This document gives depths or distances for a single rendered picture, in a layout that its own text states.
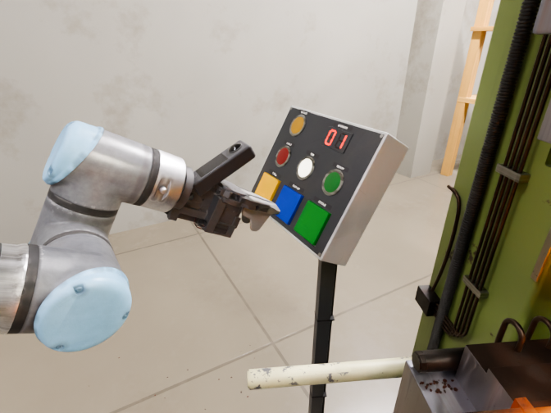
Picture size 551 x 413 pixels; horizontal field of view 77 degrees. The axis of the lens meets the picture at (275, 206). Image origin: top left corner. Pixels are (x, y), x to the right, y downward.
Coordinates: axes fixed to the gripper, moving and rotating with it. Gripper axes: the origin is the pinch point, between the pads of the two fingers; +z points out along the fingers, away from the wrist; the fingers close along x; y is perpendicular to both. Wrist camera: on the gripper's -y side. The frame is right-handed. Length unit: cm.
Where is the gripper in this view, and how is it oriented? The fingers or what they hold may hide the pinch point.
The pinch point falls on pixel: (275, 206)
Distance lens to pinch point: 66.6
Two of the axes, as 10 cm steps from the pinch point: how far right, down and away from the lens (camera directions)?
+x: 5.0, 3.8, -7.7
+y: -4.3, 8.9, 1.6
